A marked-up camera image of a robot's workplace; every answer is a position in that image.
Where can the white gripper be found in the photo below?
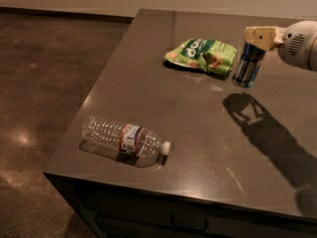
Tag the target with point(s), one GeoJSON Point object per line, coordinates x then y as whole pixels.
{"type": "Point", "coordinates": [298, 45]}

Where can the blue silver redbull can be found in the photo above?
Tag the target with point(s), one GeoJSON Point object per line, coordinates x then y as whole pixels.
{"type": "Point", "coordinates": [248, 66]}

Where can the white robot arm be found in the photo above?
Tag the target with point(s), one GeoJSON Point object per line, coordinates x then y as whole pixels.
{"type": "Point", "coordinates": [296, 44]}

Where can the green chip bag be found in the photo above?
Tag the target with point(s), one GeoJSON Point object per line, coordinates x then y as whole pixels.
{"type": "Point", "coordinates": [210, 56]}

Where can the clear plastic water bottle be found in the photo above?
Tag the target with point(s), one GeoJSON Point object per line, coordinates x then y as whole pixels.
{"type": "Point", "coordinates": [123, 142]}

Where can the dark cabinet drawer handle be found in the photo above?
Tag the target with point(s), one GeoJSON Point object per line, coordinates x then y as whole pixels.
{"type": "Point", "coordinates": [189, 223]}

